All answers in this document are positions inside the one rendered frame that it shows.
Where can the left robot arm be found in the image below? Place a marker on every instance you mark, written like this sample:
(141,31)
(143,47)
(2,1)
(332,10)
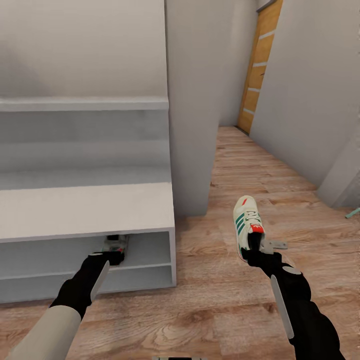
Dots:
(53,334)

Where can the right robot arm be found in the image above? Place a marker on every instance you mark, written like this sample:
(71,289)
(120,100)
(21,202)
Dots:
(311,333)

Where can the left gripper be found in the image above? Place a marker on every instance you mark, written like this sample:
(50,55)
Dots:
(115,257)

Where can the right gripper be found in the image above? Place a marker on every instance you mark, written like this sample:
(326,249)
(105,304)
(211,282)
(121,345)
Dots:
(256,258)

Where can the gym shoe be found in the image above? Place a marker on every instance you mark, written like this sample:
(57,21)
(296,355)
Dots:
(248,225)
(118,237)

